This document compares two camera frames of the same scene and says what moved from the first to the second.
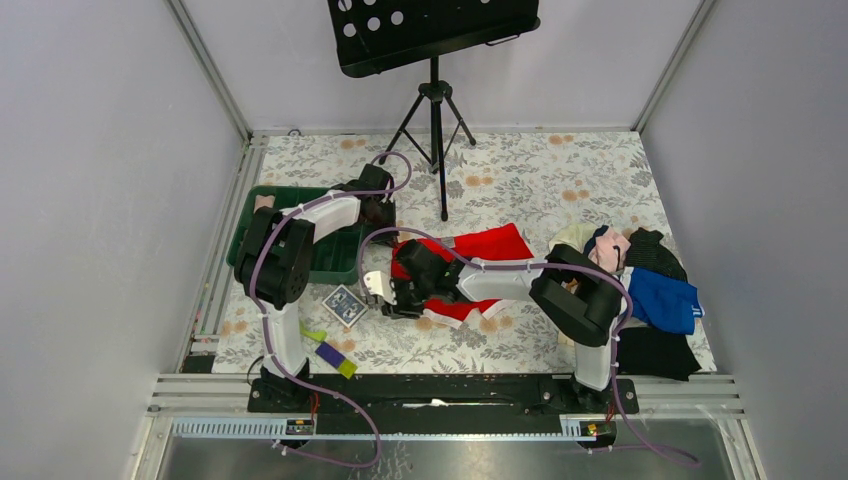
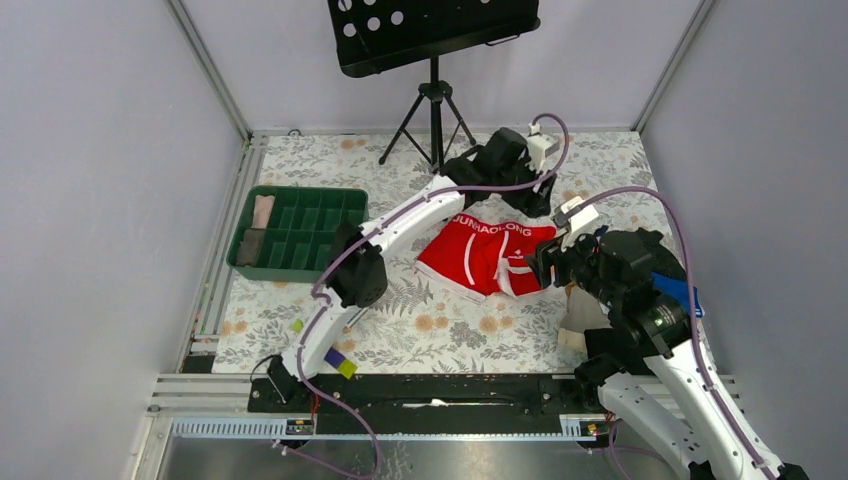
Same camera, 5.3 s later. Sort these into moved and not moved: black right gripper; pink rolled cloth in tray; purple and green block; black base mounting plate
Moved: black right gripper
Not moved: pink rolled cloth in tray; purple and green block; black base mounting plate
